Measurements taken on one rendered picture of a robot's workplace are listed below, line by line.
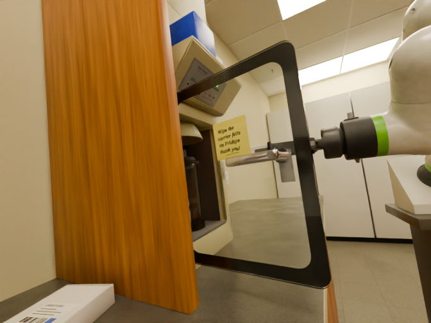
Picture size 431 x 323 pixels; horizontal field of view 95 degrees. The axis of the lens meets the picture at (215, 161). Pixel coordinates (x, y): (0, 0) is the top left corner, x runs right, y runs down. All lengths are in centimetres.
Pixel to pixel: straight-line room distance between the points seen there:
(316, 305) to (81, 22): 84
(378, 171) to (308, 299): 317
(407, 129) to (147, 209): 53
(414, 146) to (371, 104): 311
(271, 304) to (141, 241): 28
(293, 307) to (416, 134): 39
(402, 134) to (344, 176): 299
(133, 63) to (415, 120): 57
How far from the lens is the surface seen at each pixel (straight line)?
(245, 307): 44
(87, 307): 50
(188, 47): 54
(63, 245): 75
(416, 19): 93
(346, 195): 352
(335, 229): 362
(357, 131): 51
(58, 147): 75
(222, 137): 40
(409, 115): 52
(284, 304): 45
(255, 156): 31
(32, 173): 81
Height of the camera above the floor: 118
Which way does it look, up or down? 5 degrees up
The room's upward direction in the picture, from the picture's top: 7 degrees counter-clockwise
